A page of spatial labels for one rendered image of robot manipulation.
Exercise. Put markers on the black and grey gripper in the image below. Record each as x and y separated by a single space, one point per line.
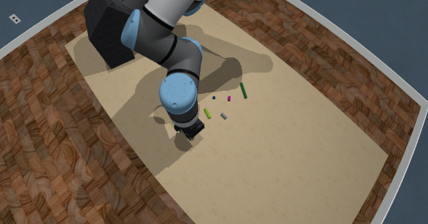
191 131

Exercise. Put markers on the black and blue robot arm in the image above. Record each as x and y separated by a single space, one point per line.
148 31

